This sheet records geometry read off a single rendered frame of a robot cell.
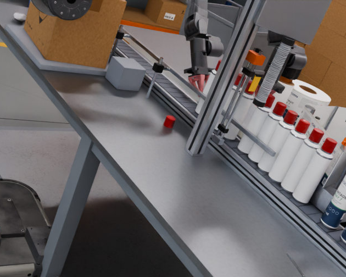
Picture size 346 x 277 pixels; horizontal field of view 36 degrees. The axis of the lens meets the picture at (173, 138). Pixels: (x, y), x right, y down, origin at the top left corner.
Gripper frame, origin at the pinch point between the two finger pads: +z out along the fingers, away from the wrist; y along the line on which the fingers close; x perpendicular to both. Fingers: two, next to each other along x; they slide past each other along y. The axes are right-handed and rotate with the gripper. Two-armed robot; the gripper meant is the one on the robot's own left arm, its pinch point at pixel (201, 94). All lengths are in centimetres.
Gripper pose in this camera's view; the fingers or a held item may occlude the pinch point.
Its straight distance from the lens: 190.4
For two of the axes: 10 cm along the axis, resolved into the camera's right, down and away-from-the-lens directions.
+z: 0.7, 9.9, -0.8
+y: 7.6, 0.0, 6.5
